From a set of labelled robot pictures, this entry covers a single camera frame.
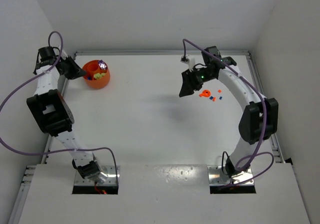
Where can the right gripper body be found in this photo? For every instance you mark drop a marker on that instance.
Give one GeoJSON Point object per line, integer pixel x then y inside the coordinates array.
{"type": "Point", "coordinates": [191, 79]}

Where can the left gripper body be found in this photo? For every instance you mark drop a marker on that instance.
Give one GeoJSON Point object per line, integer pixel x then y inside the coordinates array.
{"type": "Point", "coordinates": [69, 67]}

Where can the yellow-green lego brick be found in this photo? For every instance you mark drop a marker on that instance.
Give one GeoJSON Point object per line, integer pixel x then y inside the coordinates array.
{"type": "Point", "coordinates": [98, 76]}

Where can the purple lego brick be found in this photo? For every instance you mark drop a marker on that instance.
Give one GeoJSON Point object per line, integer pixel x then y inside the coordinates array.
{"type": "Point", "coordinates": [102, 65]}

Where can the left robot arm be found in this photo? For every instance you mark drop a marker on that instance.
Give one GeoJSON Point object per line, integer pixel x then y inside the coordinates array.
{"type": "Point", "coordinates": [52, 113]}

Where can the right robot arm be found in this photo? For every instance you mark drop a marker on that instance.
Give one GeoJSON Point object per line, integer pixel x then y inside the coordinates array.
{"type": "Point", "coordinates": [260, 114]}

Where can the orange round lego piece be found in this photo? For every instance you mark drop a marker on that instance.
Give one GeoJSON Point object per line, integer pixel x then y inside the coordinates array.
{"type": "Point", "coordinates": [206, 93]}

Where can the orange divided bowl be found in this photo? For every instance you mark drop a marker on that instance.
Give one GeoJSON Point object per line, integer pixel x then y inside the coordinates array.
{"type": "Point", "coordinates": [92, 68]}

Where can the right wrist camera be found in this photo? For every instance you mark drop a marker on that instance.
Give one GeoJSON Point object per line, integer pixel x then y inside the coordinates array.
{"type": "Point", "coordinates": [189, 60]}

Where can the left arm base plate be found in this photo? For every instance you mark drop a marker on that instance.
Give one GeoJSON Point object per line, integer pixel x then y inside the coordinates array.
{"type": "Point", "coordinates": [106, 177]}

